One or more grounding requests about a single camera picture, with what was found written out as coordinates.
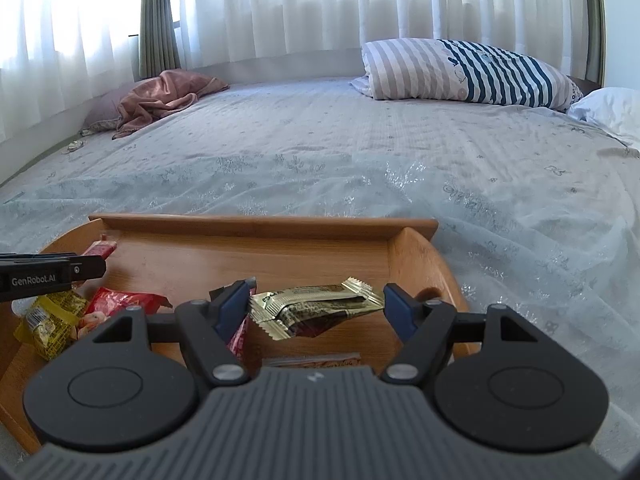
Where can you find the small red snack packet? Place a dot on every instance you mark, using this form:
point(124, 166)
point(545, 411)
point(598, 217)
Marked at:
point(100, 248)

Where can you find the white pillow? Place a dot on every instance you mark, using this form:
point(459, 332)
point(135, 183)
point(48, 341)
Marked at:
point(610, 110)

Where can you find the blue striped pillow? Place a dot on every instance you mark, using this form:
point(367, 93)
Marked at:
point(475, 72)

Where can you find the mauve pillow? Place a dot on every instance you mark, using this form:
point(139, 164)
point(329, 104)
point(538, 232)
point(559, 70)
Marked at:
point(102, 112)

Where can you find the white sheer curtain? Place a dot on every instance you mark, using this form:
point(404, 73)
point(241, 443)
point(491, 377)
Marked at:
point(65, 30)
point(375, 5)

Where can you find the long red snack packet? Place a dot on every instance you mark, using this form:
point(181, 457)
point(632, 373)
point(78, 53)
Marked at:
point(241, 335)

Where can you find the large red peanut packet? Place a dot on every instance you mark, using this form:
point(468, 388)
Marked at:
point(122, 302)

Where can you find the gold snack packet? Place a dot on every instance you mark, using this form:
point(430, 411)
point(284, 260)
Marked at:
point(310, 307)

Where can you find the brown almond snack packet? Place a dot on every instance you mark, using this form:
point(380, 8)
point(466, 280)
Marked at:
point(312, 360)

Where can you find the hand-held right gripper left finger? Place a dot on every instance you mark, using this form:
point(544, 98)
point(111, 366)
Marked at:
point(231, 312)

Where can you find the wooden tray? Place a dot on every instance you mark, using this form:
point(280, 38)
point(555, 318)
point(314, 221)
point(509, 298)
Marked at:
point(280, 255)

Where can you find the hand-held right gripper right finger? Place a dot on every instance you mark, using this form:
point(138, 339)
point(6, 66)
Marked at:
point(400, 312)

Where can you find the pink cloth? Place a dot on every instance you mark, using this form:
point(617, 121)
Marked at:
point(160, 97)

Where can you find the small pale object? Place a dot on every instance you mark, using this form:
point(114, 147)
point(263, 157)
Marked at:
point(75, 146)

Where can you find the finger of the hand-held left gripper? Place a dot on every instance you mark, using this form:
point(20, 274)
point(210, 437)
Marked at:
point(90, 266)

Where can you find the grey-green curtain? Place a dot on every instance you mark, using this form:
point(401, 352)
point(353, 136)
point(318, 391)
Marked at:
point(595, 20)
point(159, 20)

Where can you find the yellow snack packet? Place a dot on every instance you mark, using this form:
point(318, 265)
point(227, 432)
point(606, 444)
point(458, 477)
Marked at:
point(50, 322)

